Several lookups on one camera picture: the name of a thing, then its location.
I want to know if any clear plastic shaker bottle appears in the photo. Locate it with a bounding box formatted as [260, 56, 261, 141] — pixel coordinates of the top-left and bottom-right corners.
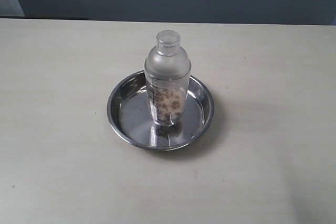
[144, 30, 191, 126]

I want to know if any round steel pan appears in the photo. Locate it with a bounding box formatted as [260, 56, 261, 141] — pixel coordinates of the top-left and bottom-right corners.
[107, 71, 214, 151]

